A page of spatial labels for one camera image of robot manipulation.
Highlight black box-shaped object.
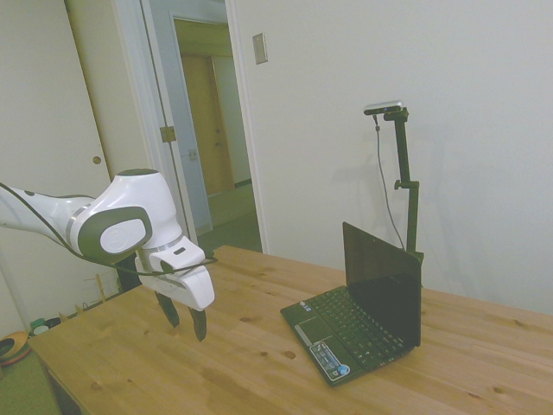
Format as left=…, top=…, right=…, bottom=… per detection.
left=118, top=255, right=143, bottom=296

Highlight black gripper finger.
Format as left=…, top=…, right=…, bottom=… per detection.
left=189, top=307, right=209, bottom=344
left=154, top=290, right=181, bottom=330

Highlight black camera stand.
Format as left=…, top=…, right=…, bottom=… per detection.
left=382, top=108, right=426, bottom=289

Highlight white open door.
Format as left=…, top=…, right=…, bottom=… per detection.
left=140, top=0, right=215, bottom=238

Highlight wooden hallway door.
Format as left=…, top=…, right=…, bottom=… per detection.
left=181, top=53, right=237, bottom=198

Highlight grey camera cable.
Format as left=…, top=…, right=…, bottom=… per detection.
left=372, top=113, right=408, bottom=252

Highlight wooden rack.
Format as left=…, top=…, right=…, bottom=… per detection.
left=73, top=271, right=123, bottom=313

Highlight orange and green bowls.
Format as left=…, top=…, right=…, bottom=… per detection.
left=0, top=329, right=32, bottom=369

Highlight black laptop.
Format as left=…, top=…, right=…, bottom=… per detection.
left=279, top=221, right=423, bottom=387

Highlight grey exterior camera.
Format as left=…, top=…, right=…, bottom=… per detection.
left=363, top=99, right=408, bottom=118

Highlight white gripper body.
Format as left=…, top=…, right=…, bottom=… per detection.
left=134, top=254, right=216, bottom=311

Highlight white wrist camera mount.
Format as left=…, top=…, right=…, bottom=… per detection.
left=148, top=236, right=206, bottom=273

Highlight metal wall switch plate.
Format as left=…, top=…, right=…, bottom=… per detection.
left=251, top=32, right=269, bottom=67

